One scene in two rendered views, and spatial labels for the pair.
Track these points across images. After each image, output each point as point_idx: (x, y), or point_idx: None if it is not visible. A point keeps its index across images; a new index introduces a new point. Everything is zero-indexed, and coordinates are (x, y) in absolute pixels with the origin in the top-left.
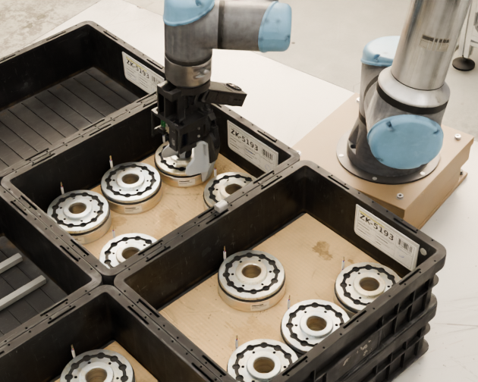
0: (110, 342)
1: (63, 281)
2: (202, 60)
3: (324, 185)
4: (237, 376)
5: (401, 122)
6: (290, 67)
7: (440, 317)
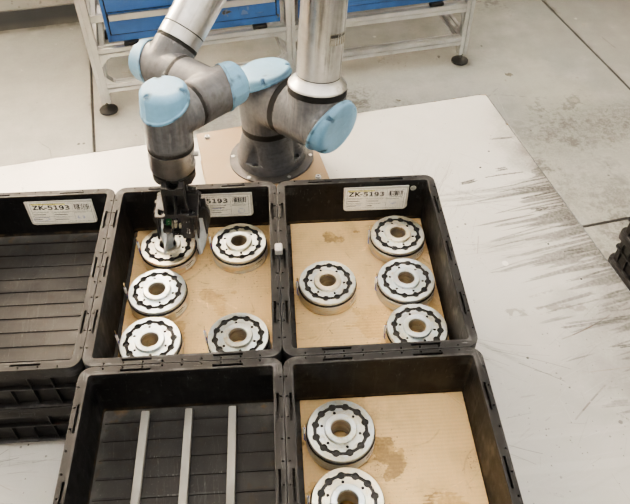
0: (296, 405)
1: (215, 396)
2: (193, 143)
3: (307, 191)
4: None
5: (337, 111)
6: (103, 151)
7: None
